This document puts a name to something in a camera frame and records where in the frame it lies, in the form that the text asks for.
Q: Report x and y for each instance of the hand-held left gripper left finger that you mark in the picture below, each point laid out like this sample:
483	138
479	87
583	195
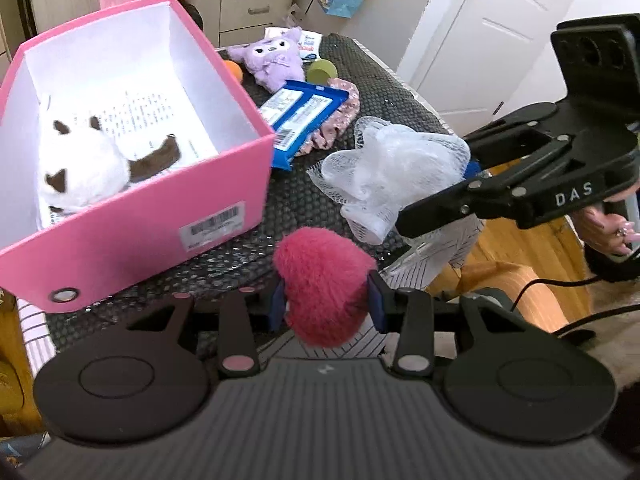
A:
277	306

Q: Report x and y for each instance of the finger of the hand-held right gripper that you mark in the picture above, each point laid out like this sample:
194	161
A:
440	207
487	146

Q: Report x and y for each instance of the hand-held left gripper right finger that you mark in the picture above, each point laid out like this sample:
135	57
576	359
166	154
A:
377	305

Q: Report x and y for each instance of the red fluffy heart plush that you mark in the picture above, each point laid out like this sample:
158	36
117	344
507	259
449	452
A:
320	280

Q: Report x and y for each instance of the white mesh bath sponge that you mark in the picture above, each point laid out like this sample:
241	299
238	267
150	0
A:
390	170

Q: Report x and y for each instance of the pink floral scrunchie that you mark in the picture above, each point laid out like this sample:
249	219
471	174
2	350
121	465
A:
346	110

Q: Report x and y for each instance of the pink storage box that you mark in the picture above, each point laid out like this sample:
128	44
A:
150	220

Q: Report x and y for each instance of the blue wipes packet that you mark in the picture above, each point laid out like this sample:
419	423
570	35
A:
300	110

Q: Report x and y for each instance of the purple plush toy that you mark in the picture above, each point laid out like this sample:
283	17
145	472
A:
270	55

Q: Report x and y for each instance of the orange egg-shaped sponge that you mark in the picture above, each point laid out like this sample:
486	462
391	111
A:
233	71

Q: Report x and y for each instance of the person's right hand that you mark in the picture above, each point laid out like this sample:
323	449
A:
602	227

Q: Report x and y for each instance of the white striped cloth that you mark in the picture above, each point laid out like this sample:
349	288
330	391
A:
450	247

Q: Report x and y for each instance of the white door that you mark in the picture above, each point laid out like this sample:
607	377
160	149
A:
500	35

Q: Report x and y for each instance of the green round sponge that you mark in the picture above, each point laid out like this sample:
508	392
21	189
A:
320	71

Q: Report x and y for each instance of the white tissue packet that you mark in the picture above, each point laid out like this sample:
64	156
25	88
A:
310	44

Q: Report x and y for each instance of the white and brown plush toy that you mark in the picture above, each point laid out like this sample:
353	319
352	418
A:
80	160

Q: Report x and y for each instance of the black suitcase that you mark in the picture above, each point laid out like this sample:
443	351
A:
192	15

